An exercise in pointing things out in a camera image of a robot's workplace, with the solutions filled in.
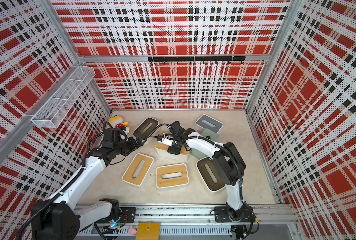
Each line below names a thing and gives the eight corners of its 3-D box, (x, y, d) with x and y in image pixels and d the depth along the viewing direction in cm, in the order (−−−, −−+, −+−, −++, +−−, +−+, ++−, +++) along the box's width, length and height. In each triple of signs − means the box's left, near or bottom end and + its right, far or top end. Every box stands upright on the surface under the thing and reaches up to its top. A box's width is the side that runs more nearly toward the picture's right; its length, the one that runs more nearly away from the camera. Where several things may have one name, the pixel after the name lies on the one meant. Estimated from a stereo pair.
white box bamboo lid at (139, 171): (123, 182, 86) (119, 179, 82) (137, 156, 96) (135, 152, 92) (145, 189, 83) (143, 186, 79) (157, 161, 94) (156, 157, 90)
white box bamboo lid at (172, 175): (157, 190, 83) (155, 187, 79) (157, 169, 91) (156, 166, 86) (189, 187, 84) (189, 183, 80) (187, 166, 92) (187, 163, 87)
